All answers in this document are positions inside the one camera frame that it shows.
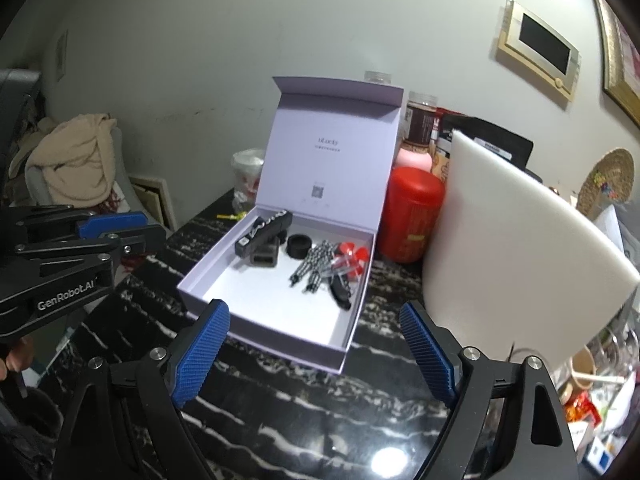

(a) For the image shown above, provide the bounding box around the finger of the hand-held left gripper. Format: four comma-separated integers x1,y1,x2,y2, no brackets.
20,225,168,261
25,205,149,239

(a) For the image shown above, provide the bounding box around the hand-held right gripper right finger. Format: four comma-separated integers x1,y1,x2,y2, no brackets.
399,301,581,480

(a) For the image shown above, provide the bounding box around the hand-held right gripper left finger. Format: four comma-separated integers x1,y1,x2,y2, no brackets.
52,299,232,480

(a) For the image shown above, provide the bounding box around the white gift box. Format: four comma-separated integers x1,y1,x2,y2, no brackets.
177,76,405,375

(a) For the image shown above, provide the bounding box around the black hair claw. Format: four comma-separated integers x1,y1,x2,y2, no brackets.
325,277,353,311

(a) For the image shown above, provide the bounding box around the long black box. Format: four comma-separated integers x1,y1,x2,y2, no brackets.
235,210,293,260

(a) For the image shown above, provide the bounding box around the small red fan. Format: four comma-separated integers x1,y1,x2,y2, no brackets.
332,241,371,281

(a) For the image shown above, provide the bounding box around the clear plastic hair claw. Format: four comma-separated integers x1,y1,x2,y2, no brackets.
320,257,351,281

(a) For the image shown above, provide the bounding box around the black white checkered hair tie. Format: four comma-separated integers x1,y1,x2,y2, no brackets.
289,241,335,295

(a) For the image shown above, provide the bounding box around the black ribbon roll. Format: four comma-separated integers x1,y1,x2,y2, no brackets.
286,234,312,260

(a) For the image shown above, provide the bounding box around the person's left hand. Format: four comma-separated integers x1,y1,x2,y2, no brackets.
0,335,36,381

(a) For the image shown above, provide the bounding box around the red plaid scarf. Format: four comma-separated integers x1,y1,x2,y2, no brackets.
102,180,131,216

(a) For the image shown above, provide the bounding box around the grey chair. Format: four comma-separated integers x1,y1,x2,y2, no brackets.
110,127,146,221

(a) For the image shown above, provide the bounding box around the beige blanket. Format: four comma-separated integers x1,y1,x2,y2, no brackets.
25,113,118,206

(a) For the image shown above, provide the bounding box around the dark patterned cloth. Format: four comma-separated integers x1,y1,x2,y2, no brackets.
7,95,38,201

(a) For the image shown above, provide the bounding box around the white plastic bag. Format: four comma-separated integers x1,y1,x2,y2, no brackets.
231,147,266,213

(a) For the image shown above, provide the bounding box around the red canister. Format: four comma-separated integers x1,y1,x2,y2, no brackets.
376,166,447,265

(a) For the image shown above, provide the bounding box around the beige cup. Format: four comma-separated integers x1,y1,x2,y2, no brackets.
570,347,601,386

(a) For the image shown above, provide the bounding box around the red snack packet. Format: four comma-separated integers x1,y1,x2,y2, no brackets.
565,392,601,426

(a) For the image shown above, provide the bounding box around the beige labelled can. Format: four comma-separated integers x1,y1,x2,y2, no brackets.
432,140,453,181

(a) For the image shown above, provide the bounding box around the pink lidded container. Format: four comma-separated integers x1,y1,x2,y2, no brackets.
393,147,433,173

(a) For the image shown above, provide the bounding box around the black bag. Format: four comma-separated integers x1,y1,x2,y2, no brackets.
440,112,535,171

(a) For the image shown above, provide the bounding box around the brown jar with clear lid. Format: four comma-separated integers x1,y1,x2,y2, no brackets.
402,91,440,148

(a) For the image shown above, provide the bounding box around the woven straw fan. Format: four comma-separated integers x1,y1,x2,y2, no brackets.
577,147,636,221

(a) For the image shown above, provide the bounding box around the leaning cream frame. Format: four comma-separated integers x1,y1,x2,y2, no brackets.
129,175,177,233

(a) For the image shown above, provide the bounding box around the cream picture frame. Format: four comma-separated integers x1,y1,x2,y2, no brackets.
497,0,583,102

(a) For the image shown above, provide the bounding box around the gold picture frame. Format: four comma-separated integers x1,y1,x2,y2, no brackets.
590,0,640,128

